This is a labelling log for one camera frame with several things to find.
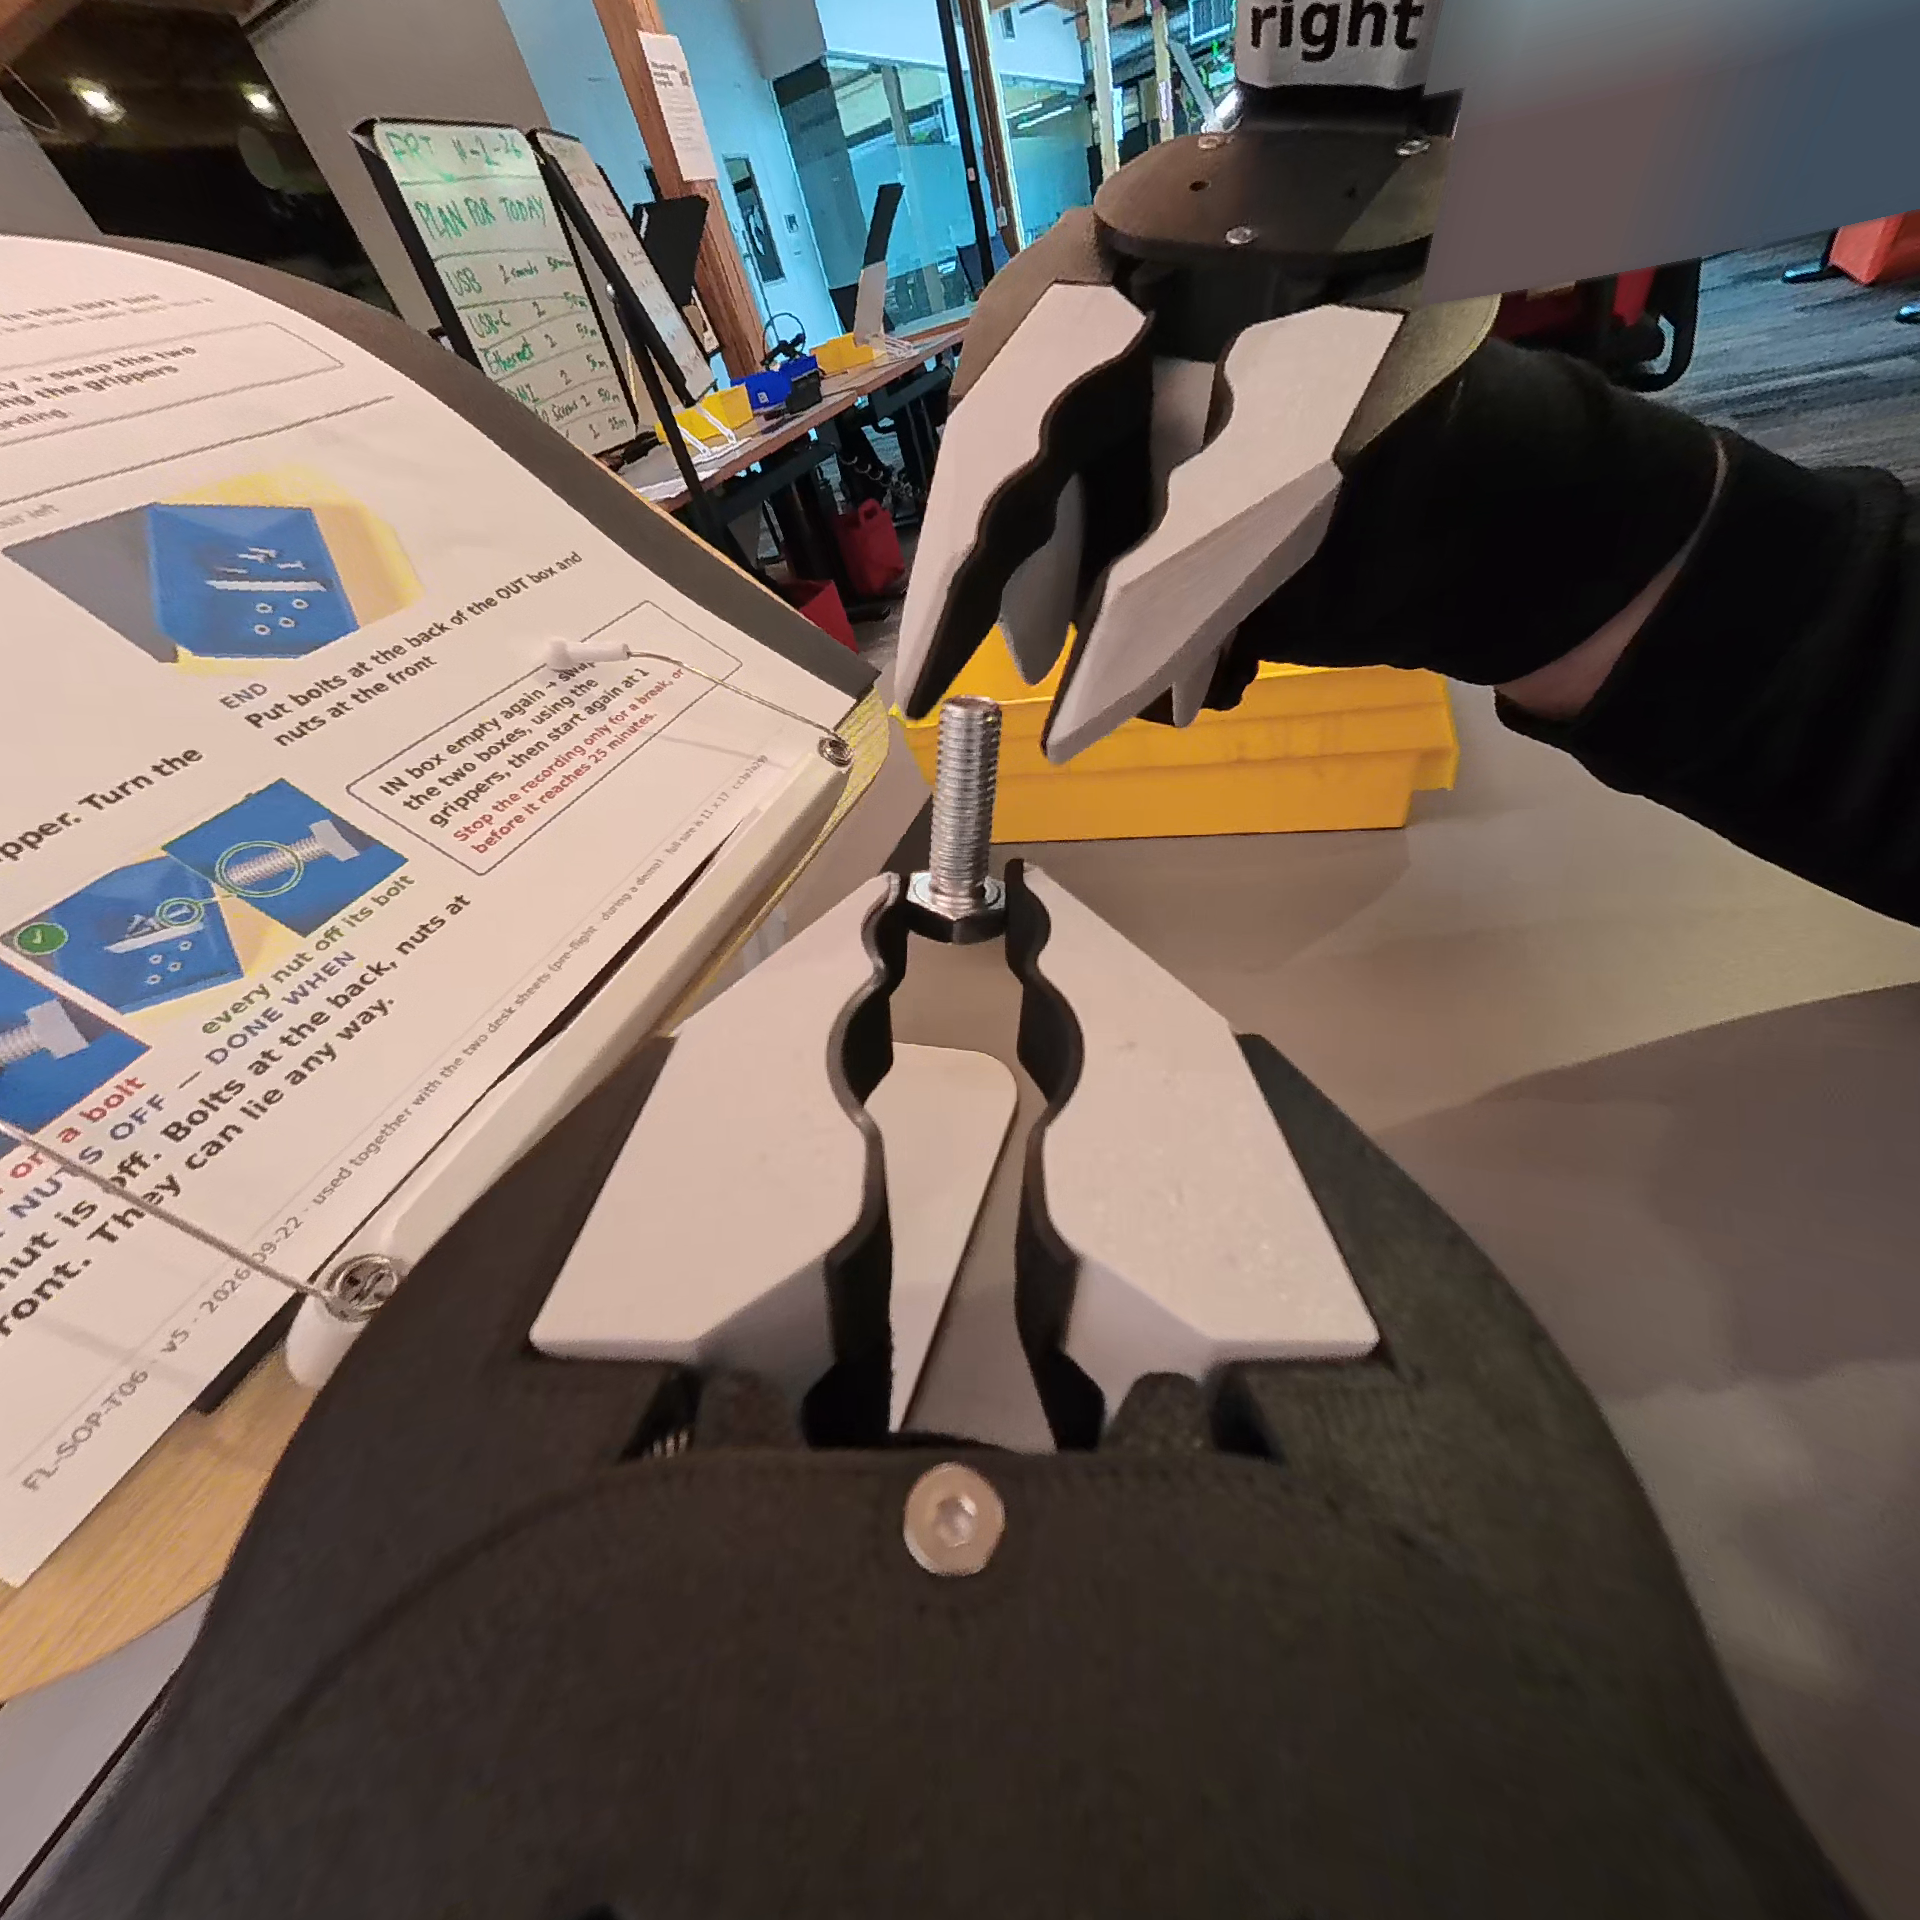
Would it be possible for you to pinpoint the thin retaining wire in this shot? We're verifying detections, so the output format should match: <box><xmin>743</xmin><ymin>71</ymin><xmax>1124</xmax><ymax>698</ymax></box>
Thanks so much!
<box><xmin>541</xmin><ymin>632</ymin><xmax>850</xmax><ymax>768</ymax></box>

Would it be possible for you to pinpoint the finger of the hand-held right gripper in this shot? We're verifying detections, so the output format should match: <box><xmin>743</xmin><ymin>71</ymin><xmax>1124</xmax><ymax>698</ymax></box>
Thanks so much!
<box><xmin>1041</xmin><ymin>304</ymin><xmax>1413</xmax><ymax>768</ymax></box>
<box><xmin>892</xmin><ymin>278</ymin><xmax>1160</xmax><ymax>718</ymax></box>

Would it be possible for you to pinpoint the red canister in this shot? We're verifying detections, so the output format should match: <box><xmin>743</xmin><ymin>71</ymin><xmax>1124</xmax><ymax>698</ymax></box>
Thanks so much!
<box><xmin>830</xmin><ymin>499</ymin><xmax>914</xmax><ymax>604</ymax></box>

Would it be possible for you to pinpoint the whiteboard with green writing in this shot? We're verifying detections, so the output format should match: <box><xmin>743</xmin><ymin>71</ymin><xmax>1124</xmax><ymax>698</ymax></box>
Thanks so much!
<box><xmin>352</xmin><ymin>116</ymin><xmax>632</xmax><ymax>459</ymax></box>

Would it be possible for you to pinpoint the printed instruction sheet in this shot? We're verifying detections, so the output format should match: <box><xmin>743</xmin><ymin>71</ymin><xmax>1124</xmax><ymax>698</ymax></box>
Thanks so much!
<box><xmin>0</xmin><ymin>231</ymin><xmax>858</xmax><ymax>1591</ymax></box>

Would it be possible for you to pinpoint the yellow plastic bin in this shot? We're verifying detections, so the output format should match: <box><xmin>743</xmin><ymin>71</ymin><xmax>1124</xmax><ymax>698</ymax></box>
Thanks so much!
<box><xmin>929</xmin><ymin>623</ymin><xmax>1463</xmax><ymax>846</ymax></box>

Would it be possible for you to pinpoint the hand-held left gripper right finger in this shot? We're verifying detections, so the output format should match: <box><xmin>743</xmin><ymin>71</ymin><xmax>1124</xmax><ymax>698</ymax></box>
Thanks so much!
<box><xmin>1007</xmin><ymin>858</ymin><xmax>1380</xmax><ymax>1450</ymax></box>

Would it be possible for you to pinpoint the person's right hand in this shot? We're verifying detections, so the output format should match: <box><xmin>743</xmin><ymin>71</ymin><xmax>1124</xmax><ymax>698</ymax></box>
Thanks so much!
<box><xmin>1199</xmin><ymin>333</ymin><xmax>1723</xmax><ymax>718</ymax></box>

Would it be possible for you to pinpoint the plain whiteboard on easel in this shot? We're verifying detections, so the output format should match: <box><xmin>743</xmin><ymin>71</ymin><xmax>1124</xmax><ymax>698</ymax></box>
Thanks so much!
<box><xmin>527</xmin><ymin>127</ymin><xmax>719</xmax><ymax>452</ymax></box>

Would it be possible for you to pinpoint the steel hex bolt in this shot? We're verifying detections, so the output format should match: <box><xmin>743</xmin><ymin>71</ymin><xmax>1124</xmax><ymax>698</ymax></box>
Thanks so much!
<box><xmin>932</xmin><ymin>700</ymin><xmax>1009</xmax><ymax>902</ymax></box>

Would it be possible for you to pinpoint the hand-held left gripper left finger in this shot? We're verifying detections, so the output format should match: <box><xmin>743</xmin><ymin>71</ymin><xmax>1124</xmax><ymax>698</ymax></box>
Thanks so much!
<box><xmin>527</xmin><ymin>870</ymin><xmax>910</xmax><ymax>1441</ymax></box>

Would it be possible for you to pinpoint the long wooden workbench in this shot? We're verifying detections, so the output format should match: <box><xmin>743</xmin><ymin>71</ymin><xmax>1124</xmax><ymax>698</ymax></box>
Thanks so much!
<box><xmin>617</xmin><ymin>323</ymin><xmax>976</xmax><ymax>572</ymax></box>

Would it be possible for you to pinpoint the person's right forearm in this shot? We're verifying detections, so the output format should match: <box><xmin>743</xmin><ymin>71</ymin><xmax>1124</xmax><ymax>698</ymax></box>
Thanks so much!
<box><xmin>1502</xmin><ymin>435</ymin><xmax>1920</xmax><ymax>917</ymax></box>

